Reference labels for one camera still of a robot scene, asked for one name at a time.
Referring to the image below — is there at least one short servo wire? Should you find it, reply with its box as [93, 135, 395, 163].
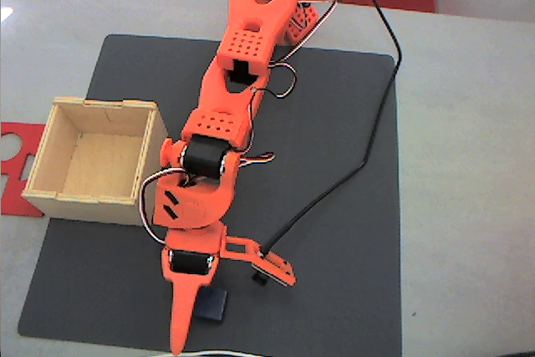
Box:
[240, 151, 276, 166]

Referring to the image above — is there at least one servo wire loop at elbow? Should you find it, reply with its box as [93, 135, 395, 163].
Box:
[250, 62, 298, 99]

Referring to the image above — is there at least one black camera cable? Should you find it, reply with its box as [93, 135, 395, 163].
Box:
[261, 0, 403, 258]

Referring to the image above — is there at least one orange camera mount with camera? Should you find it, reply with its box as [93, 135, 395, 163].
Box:
[219, 235, 297, 288]

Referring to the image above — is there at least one white cable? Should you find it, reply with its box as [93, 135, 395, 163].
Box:
[148, 348, 268, 357]

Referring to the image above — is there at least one dark grey mat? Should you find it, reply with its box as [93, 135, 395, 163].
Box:
[17, 33, 403, 357]

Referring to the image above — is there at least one servo wire bundle at base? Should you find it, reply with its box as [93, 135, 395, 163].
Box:
[271, 0, 339, 64]

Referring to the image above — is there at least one red flat cutout piece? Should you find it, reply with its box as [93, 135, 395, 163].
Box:
[0, 121, 47, 218]

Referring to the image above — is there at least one blue cube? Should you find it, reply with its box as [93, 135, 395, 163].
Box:
[194, 287, 229, 323]

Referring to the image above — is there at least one open wooden box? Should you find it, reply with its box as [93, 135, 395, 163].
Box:
[20, 96, 170, 227]

